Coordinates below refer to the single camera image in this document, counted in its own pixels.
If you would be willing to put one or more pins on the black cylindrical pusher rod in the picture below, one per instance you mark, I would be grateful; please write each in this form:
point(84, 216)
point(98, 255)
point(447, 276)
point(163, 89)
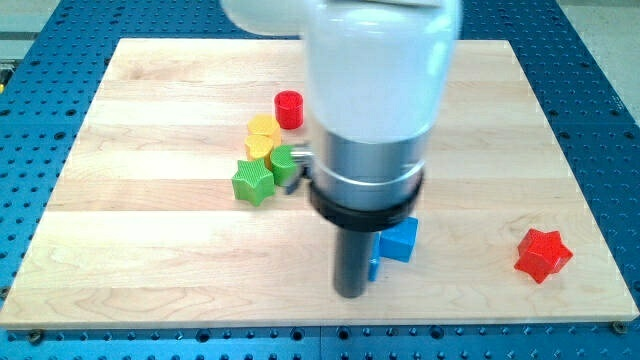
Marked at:
point(351, 262)

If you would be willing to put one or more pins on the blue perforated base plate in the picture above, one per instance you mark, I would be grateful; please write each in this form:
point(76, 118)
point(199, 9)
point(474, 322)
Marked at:
point(51, 90)

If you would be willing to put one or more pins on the yellow heart block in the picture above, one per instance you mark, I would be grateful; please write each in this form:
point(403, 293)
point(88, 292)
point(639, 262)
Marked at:
point(259, 147)

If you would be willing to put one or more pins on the red star block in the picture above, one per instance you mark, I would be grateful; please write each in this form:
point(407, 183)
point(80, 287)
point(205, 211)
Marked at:
point(541, 254)

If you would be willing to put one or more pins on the green cylinder block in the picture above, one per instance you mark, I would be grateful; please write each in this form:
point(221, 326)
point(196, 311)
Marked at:
point(284, 168)

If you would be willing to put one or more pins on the red cylinder block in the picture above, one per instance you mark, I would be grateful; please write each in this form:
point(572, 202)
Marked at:
point(289, 109)

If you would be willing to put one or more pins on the wooden board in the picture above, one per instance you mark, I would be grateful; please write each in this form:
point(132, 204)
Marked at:
point(143, 231)

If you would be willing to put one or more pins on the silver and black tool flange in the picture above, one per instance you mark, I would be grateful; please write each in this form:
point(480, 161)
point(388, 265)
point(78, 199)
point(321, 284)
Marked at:
point(361, 185)

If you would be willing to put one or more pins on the yellow rounded block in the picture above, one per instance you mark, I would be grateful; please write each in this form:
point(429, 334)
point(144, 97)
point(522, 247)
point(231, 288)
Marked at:
point(266, 125)

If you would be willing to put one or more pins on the green star block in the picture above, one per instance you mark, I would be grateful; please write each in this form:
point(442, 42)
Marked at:
point(253, 182)

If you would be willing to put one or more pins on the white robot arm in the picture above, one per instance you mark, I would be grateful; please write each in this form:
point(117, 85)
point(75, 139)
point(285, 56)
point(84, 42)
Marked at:
point(374, 78)

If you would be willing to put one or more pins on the blue cube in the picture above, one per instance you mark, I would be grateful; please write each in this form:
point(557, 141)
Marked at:
point(397, 243)

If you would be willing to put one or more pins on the blue flat block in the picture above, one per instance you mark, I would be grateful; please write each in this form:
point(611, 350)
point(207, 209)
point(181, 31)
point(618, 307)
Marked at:
point(374, 259)

